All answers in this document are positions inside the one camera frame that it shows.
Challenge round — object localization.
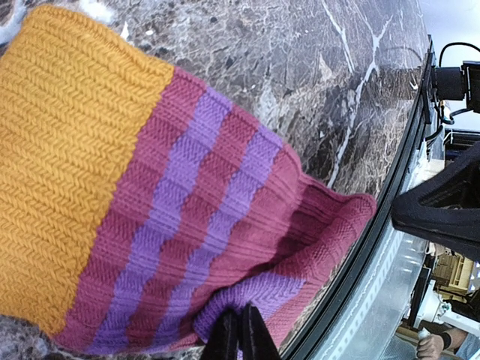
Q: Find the white slotted cable duct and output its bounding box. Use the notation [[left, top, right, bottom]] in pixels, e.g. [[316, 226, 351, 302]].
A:
[[310, 224, 427, 360]]

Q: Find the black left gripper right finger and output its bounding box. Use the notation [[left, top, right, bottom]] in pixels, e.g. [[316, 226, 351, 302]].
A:
[[239, 304, 281, 360]]

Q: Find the person in blue shirt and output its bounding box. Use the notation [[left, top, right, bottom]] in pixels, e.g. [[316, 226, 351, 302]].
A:
[[416, 328, 479, 360]]

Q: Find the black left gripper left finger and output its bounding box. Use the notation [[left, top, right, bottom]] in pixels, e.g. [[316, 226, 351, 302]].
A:
[[200, 309, 239, 360]]

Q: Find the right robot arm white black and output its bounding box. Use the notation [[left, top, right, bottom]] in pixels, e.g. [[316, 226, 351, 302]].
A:
[[391, 61, 479, 261]]

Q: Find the maroon purple orange sock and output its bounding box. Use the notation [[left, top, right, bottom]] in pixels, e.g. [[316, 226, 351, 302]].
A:
[[1, 4, 376, 359]]

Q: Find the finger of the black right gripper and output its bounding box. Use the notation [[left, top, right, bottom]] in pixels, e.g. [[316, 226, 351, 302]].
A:
[[391, 142, 479, 262]]

